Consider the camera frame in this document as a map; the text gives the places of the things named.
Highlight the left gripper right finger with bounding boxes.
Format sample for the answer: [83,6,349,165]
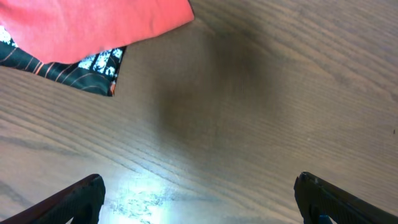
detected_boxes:
[294,172,397,224]

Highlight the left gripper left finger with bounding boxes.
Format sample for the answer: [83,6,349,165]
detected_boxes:
[1,174,106,224]

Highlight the folded black printed t-shirt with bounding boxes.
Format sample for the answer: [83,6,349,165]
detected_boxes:
[1,26,126,96]

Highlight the folded red t-shirt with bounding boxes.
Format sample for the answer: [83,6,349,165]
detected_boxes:
[1,0,194,63]

